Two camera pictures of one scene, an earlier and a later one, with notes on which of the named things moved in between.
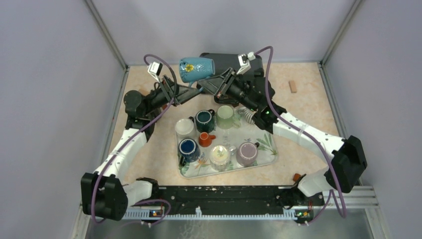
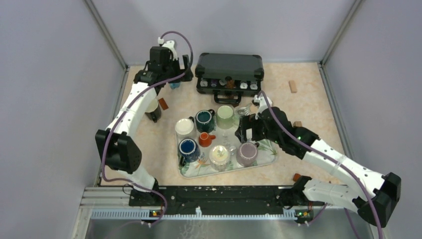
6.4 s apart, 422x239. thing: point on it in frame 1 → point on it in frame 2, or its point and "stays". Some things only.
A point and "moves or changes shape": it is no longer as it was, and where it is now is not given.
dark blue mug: x=188 y=151 stays
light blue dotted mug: x=193 y=69 moves or changes shape
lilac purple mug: x=246 y=153 stays
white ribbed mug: x=185 y=128 stays
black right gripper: x=220 y=85 → x=249 y=122
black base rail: x=235 y=198 stays
